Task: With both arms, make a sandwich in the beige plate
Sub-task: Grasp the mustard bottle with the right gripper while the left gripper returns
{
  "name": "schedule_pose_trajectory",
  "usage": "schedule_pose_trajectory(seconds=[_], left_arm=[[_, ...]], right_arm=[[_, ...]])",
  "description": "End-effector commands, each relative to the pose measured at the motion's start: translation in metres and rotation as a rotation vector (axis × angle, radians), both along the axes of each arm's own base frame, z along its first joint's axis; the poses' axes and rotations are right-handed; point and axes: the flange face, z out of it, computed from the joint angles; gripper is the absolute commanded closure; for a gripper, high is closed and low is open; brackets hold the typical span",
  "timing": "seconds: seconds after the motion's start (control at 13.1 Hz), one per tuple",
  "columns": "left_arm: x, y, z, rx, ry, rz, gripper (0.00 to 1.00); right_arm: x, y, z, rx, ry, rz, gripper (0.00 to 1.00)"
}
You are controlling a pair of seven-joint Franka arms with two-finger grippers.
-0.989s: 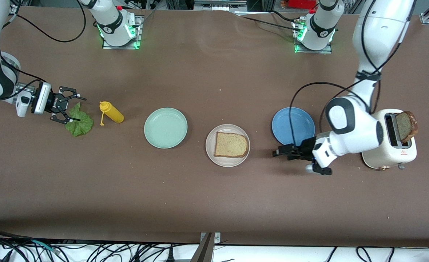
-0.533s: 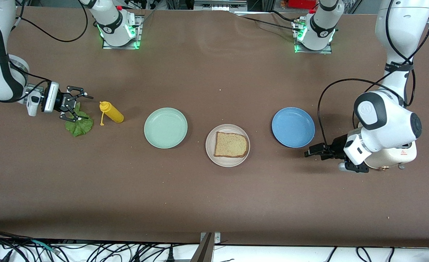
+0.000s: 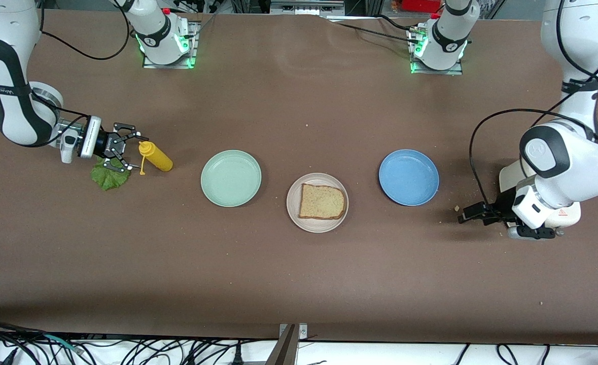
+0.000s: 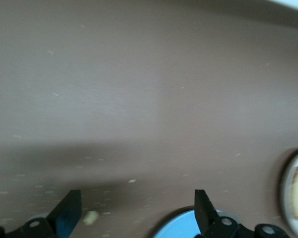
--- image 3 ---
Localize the yellow squeeze bottle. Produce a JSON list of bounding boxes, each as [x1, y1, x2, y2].
[[138, 141, 173, 176]]

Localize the teal cable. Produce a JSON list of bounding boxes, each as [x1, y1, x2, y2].
[[43, 333, 84, 354]]

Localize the mint green round plate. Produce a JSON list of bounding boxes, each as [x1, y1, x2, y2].
[[200, 150, 262, 208]]

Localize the small metal bracket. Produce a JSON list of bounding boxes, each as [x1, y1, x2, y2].
[[278, 323, 308, 341]]

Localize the grey electronic device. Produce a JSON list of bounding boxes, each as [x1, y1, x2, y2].
[[270, 0, 346, 16]]

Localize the blue round plate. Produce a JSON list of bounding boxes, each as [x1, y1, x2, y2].
[[378, 149, 440, 207]]

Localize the aluminium post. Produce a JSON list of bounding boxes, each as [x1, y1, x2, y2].
[[266, 324, 299, 365]]

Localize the white toaster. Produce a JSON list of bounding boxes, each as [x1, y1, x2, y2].
[[499, 161, 582, 239]]

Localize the beige round plate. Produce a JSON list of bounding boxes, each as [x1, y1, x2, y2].
[[286, 173, 349, 234]]

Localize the red box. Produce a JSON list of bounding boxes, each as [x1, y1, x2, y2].
[[400, 0, 444, 14]]

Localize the green lettuce leaf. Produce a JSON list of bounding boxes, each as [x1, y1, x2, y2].
[[90, 156, 131, 192]]

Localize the bread slice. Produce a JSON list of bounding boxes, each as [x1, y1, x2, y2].
[[299, 183, 346, 221]]

